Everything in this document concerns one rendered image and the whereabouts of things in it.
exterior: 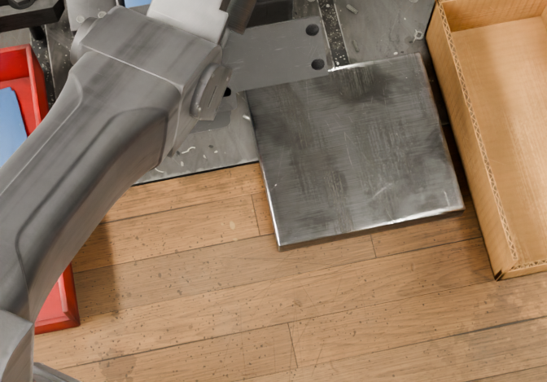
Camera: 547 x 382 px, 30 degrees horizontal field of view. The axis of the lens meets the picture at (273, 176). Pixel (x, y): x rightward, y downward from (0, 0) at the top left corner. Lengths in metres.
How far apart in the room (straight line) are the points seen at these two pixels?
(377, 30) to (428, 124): 0.12
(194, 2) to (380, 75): 0.34
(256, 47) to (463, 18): 0.31
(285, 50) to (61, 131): 0.24
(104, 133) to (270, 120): 0.41
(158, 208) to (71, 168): 0.42
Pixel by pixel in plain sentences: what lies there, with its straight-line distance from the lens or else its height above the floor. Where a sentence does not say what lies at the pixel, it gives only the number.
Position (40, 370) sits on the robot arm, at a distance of 0.75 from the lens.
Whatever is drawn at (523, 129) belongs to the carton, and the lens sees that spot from 0.98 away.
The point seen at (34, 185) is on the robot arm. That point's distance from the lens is 0.51.
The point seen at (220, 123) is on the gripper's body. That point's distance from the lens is 0.79.
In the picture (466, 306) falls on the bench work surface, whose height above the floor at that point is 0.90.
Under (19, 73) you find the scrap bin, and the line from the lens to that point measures 0.99.
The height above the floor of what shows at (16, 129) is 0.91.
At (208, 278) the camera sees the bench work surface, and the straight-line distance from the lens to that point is 0.91.
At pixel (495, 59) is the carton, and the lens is 1.00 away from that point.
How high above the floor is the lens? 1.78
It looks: 70 degrees down
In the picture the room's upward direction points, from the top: 1 degrees clockwise
